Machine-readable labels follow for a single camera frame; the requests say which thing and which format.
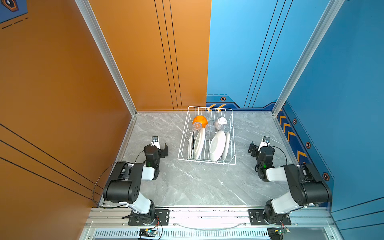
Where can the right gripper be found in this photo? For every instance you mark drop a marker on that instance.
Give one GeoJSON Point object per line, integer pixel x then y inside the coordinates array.
{"type": "Point", "coordinates": [252, 149]}

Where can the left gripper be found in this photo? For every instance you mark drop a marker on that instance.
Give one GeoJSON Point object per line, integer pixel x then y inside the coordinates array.
{"type": "Point", "coordinates": [163, 150]}

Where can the white wire dish rack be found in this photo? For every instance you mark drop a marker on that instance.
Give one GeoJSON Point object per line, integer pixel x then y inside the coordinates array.
{"type": "Point", "coordinates": [212, 114]}

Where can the watermelon pattern plate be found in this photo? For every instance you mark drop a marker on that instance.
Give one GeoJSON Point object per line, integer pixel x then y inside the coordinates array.
{"type": "Point", "coordinates": [191, 145]}

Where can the green rimmed white plate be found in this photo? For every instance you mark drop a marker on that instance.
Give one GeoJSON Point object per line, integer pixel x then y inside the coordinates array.
{"type": "Point", "coordinates": [199, 143]}

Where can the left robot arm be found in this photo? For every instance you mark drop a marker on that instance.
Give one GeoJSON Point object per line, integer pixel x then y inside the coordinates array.
{"type": "Point", "coordinates": [124, 184]}

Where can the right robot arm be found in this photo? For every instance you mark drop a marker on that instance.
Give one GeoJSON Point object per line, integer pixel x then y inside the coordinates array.
{"type": "Point", "coordinates": [306, 186]}

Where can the clear glass cup left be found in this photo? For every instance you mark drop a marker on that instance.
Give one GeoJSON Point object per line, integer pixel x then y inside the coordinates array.
{"type": "Point", "coordinates": [197, 126]}

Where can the clear glass cup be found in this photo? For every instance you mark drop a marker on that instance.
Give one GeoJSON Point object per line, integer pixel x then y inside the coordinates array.
{"type": "Point", "coordinates": [197, 126]}
{"type": "Point", "coordinates": [210, 129]}

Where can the white small bowl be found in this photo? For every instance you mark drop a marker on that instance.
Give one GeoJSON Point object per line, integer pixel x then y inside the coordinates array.
{"type": "Point", "coordinates": [219, 122]}

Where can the orange bowl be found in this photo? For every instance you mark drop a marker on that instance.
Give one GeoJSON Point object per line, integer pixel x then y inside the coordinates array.
{"type": "Point", "coordinates": [201, 119]}

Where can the clear glass cup right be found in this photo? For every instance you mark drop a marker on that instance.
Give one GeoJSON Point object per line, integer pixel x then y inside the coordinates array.
{"type": "Point", "coordinates": [210, 129]}

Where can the left circuit board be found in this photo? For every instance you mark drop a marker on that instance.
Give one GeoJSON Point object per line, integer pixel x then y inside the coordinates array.
{"type": "Point", "coordinates": [148, 234]}

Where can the circuit board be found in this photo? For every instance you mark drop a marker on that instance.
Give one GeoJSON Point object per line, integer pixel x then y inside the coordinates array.
{"type": "Point", "coordinates": [148, 234]}
{"type": "Point", "coordinates": [277, 233]}

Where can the right circuit board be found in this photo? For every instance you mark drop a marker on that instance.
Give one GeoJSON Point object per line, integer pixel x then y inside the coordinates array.
{"type": "Point", "coordinates": [277, 233]}

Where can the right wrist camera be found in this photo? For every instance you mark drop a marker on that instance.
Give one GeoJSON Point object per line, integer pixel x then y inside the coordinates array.
{"type": "Point", "coordinates": [265, 141]}

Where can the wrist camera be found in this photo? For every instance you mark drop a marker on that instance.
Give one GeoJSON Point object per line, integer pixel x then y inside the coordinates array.
{"type": "Point", "coordinates": [265, 141]}
{"type": "Point", "coordinates": [155, 142]}

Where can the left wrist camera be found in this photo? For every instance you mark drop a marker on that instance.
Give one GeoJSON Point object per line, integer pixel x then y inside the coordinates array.
{"type": "Point", "coordinates": [155, 142]}

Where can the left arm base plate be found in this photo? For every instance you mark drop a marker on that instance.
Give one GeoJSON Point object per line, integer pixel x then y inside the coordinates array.
{"type": "Point", "coordinates": [150, 219]}

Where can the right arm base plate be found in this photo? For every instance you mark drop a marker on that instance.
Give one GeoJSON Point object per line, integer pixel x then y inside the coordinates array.
{"type": "Point", "coordinates": [259, 217]}

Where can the aluminium front rail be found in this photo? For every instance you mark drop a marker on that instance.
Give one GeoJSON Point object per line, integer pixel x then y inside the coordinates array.
{"type": "Point", "coordinates": [211, 223]}

